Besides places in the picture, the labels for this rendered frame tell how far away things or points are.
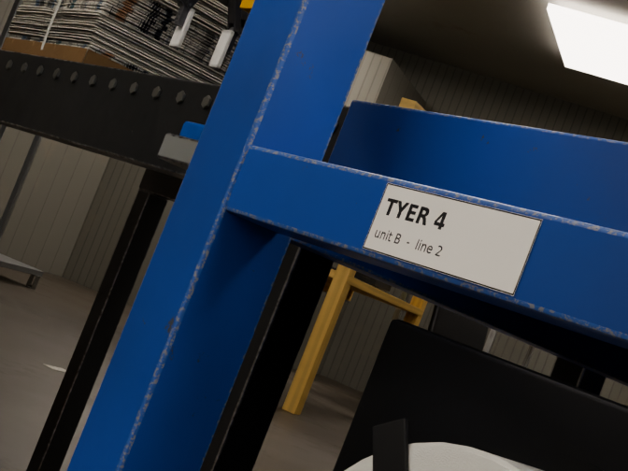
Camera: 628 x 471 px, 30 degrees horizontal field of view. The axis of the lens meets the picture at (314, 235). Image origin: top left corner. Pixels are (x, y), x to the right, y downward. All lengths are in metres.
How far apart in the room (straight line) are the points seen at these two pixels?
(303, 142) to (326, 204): 0.15
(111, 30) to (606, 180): 1.30
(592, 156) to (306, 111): 0.25
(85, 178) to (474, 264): 8.90
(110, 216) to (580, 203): 8.86
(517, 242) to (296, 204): 0.23
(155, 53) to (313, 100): 1.11
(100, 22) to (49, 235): 7.46
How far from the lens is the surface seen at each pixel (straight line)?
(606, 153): 0.92
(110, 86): 1.69
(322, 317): 6.11
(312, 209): 0.89
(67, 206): 9.53
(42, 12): 2.27
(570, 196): 0.92
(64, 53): 2.11
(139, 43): 2.09
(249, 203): 0.96
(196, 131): 1.28
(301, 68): 1.01
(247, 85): 1.02
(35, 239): 9.32
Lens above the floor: 0.60
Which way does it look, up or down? 3 degrees up
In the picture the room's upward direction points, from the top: 21 degrees clockwise
